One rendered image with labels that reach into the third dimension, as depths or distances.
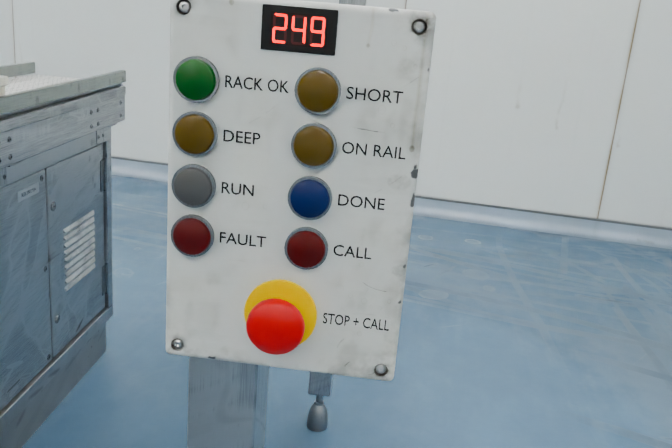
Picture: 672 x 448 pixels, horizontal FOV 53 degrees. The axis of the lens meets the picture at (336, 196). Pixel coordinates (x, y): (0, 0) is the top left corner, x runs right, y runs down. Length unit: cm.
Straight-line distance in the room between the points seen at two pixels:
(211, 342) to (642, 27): 353
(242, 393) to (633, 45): 346
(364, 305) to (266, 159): 12
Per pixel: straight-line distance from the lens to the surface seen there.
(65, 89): 174
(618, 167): 396
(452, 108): 382
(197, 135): 46
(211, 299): 50
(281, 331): 46
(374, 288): 48
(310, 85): 43
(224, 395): 61
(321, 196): 45
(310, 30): 44
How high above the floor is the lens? 113
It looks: 16 degrees down
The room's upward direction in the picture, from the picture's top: 5 degrees clockwise
